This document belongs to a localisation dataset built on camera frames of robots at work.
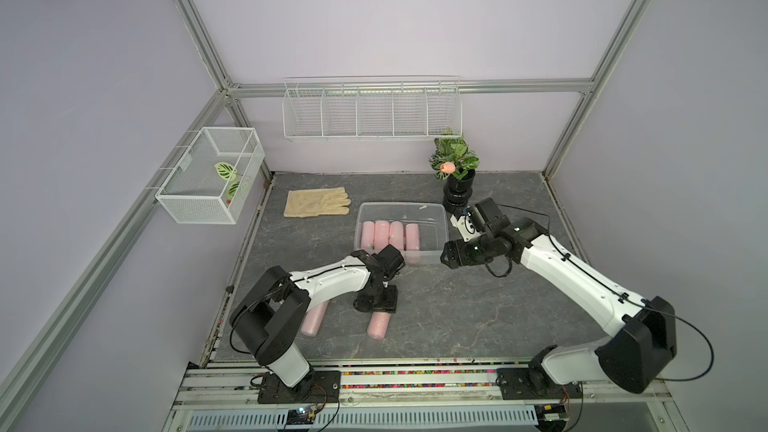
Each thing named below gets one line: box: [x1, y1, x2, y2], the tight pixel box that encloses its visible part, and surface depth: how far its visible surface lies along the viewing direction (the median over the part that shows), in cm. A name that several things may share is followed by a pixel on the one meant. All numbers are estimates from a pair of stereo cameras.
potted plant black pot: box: [443, 169, 476, 213], surface depth 105 cm
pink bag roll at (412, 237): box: [405, 223, 420, 251], surface depth 101 cm
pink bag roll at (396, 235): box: [389, 221, 404, 251], surface depth 101 cm
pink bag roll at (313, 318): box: [300, 300, 330, 337], surface depth 84 cm
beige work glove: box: [284, 187, 351, 218], surface depth 114 cm
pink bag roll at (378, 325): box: [367, 312, 391, 340], surface depth 82 cm
